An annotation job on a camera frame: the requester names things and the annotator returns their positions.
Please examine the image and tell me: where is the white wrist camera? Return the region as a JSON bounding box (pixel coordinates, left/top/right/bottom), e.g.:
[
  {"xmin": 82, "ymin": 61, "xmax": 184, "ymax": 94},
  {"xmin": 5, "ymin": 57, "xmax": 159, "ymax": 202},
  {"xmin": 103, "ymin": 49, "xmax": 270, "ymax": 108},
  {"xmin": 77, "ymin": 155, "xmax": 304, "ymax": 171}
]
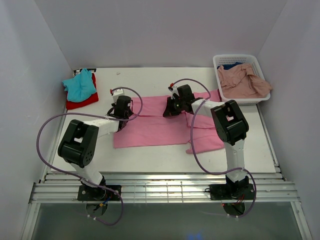
[
  {"xmin": 168, "ymin": 83, "xmax": 179, "ymax": 100},
  {"xmin": 110, "ymin": 88, "xmax": 125, "ymax": 104}
]

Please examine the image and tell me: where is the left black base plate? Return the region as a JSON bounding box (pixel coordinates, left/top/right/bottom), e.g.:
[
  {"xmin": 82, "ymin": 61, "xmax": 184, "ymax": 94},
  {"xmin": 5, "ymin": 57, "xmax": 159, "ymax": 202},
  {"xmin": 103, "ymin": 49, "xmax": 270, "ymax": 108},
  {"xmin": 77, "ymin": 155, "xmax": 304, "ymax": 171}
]
[{"xmin": 77, "ymin": 185, "xmax": 120, "ymax": 202}]

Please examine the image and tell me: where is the beige t shirt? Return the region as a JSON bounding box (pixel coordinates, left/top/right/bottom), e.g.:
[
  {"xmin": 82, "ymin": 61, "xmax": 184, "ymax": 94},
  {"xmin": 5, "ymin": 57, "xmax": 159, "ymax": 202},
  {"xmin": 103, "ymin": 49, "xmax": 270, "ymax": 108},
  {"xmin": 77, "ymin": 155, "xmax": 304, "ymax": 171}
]
[{"xmin": 217, "ymin": 63, "xmax": 273, "ymax": 99}]

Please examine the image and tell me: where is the blue t shirt in basket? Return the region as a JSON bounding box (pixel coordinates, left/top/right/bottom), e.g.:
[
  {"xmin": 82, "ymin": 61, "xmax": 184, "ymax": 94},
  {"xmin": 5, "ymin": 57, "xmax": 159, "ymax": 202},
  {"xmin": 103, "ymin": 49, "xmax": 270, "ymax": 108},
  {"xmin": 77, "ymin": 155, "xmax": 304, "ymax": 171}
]
[{"xmin": 217, "ymin": 62, "xmax": 242, "ymax": 70}]

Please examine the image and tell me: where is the pink t shirt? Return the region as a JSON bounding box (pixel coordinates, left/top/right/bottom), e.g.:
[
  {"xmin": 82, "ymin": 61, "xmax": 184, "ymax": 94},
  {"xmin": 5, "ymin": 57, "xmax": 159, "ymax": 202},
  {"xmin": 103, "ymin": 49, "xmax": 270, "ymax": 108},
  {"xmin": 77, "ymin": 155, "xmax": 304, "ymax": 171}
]
[{"xmin": 113, "ymin": 95, "xmax": 224, "ymax": 154}]

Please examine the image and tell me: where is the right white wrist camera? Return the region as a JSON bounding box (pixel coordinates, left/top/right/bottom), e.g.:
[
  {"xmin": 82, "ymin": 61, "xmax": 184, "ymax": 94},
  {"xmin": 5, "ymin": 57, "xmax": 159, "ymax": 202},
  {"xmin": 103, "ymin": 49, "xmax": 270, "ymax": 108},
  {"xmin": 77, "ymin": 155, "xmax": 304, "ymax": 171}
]
[{"xmin": 168, "ymin": 83, "xmax": 179, "ymax": 100}]

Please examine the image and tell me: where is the aluminium frame rail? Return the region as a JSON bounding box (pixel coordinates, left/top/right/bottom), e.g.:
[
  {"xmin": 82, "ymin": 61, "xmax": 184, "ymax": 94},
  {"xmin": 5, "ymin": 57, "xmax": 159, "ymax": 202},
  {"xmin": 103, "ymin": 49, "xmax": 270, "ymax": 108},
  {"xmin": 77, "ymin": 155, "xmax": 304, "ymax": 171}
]
[{"xmin": 29, "ymin": 172, "xmax": 300, "ymax": 204}]

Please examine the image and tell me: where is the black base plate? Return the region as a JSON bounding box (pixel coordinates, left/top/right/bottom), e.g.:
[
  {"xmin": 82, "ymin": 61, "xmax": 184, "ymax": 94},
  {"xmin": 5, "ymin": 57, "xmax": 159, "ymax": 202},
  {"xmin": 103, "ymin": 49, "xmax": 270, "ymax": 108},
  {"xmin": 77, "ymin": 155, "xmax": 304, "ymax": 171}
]
[
  {"xmin": 77, "ymin": 185, "xmax": 120, "ymax": 202},
  {"xmin": 207, "ymin": 184, "xmax": 256, "ymax": 200}
]

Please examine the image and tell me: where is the white plastic basket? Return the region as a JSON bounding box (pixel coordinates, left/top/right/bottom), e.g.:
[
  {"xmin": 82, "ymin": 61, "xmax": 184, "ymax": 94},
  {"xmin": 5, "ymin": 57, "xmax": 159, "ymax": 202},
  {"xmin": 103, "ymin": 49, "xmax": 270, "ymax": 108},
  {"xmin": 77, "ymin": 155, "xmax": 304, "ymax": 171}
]
[{"xmin": 212, "ymin": 54, "xmax": 272, "ymax": 105}]

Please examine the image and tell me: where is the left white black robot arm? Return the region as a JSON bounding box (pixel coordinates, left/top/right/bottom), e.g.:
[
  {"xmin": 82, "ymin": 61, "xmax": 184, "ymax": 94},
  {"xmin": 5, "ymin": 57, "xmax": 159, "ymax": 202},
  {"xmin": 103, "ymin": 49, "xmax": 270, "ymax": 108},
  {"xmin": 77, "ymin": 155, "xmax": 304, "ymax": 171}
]
[{"xmin": 57, "ymin": 95, "xmax": 133, "ymax": 200}]

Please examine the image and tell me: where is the teal folded t shirt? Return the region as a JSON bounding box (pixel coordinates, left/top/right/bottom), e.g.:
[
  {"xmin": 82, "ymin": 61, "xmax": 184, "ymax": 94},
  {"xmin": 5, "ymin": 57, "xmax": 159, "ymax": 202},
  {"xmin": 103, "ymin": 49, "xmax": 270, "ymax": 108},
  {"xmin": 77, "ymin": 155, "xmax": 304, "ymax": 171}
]
[{"xmin": 62, "ymin": 68, "xmax": 97, "ymax": 103}]

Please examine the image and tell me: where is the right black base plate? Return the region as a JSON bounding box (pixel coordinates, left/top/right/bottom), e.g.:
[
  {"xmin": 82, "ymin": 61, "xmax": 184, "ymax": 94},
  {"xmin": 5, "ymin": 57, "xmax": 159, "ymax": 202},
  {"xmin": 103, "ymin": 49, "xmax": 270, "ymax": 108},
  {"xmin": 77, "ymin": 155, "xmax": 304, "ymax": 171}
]
[{"xmin": 207, "ymin": 184, "xmax": 256, "ymax": 200}]

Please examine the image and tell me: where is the red folded t shirt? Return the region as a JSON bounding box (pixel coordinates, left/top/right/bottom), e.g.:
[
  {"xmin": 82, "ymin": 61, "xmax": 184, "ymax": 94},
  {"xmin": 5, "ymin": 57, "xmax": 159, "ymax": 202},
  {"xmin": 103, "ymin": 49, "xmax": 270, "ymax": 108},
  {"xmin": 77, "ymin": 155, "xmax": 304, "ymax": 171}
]
[{"xmin": 62, "ymin": 68, "xmax": 99, "ymax": 110}]

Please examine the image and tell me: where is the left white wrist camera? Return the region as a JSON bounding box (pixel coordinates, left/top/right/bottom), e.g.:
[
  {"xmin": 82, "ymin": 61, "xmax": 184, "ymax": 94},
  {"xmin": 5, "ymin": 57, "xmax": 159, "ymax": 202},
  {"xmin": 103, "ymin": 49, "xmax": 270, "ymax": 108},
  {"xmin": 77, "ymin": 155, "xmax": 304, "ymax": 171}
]
[{"xmin": 110, "ymin": 88, "xmax": 125, "ymax": 104}]

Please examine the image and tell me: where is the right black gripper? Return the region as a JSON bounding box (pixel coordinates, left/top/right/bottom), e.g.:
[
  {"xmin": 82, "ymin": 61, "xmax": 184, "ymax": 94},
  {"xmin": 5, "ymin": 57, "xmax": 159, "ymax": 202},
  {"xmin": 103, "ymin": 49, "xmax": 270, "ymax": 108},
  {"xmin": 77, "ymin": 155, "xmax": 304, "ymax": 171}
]
[{"xmin": 163, "ymin": 97, "xmax": 185, "ymax": 117}]

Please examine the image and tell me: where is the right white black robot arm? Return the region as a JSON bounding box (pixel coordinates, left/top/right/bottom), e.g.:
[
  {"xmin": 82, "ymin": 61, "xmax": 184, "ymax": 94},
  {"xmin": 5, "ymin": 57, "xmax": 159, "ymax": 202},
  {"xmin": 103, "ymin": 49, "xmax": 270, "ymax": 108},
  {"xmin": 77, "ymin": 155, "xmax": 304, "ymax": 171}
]
[{"xmin": 163, "ymin": 84, "xmax": 256, "ymax": 200}]

